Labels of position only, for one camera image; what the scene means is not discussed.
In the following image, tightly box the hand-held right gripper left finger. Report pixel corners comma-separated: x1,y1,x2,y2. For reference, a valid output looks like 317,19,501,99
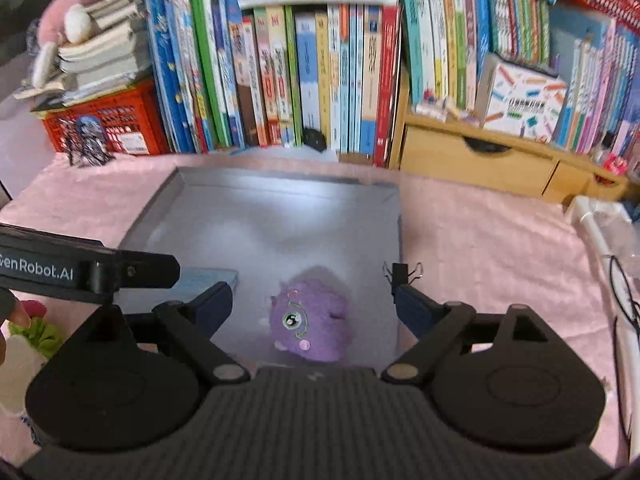
80,282,251,386

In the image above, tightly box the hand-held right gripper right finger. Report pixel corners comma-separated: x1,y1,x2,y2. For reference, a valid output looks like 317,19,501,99
381,282,551,386

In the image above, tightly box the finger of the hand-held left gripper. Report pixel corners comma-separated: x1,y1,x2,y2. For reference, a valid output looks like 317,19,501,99
90,252,182,293

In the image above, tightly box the green and pink fabric flower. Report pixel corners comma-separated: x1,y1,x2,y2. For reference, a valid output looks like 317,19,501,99
7,300,64,361

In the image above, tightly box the purple plush toy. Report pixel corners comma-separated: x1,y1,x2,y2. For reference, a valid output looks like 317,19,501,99
269,266,352,364

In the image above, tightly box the grey cardboard box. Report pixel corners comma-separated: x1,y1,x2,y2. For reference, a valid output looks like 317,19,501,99
116,166,404,369

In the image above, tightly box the person's left hand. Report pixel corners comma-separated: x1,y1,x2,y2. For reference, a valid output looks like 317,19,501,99
0,287,32,367

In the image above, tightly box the black binder clip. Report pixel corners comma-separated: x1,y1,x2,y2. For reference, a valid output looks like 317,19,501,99
382,261,425,292

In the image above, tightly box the pink tablecloth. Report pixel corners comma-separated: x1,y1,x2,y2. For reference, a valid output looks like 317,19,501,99
0,152,640,467

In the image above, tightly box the white printed paper cup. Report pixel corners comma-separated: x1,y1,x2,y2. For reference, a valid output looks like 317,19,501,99
0,334,49,417

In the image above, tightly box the model bicycle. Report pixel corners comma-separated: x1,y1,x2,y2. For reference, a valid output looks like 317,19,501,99
59,115,117,167

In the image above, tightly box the blue round card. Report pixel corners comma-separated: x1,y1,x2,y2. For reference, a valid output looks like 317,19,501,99
75,114,109,140

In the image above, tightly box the red plastic crate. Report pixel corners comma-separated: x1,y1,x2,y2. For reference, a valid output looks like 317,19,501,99
42,79,172,157

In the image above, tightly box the wooden drawer organizer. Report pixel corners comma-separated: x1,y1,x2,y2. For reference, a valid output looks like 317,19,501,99
387,67,629,206

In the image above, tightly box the small black object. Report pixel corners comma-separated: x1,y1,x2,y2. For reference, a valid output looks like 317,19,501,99
302,128,329,151

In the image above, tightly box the stack of grey paperback books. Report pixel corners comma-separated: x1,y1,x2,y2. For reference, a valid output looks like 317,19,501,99
14,0,152,111

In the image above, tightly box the white colourful printed box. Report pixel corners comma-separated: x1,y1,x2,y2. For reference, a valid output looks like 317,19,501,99
474,52,569,144

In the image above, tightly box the row of colourful upright books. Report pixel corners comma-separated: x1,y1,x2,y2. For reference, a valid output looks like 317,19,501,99
144,0,640,169

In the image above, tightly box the pink and white plush toy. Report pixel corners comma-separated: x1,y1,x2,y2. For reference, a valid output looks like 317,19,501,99
25,0,114,88

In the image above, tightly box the black wire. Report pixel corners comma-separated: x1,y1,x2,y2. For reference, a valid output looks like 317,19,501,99
606,254,640,322

